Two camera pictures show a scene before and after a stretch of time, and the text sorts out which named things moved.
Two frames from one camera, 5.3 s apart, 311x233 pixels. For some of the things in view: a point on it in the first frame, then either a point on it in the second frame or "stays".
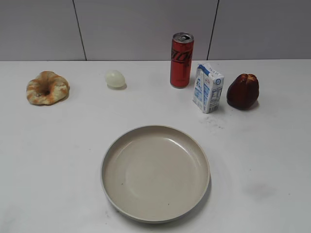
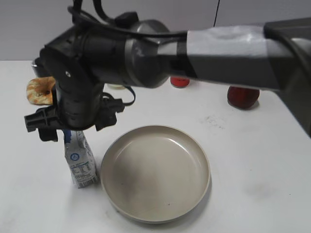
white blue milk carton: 207,89 -> 81,158
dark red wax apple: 243,91 stays
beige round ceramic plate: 157,174 stays
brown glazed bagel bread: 47,88 stays
